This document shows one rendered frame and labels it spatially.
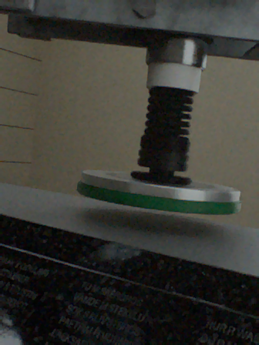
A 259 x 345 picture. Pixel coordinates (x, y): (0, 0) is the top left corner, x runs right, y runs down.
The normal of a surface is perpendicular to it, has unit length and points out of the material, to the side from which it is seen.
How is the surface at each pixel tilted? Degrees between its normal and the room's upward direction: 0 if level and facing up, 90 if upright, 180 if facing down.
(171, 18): 90
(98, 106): 90
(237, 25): 90
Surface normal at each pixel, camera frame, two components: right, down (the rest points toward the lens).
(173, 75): -0.03, 0.08
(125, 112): -0.49, 0.01
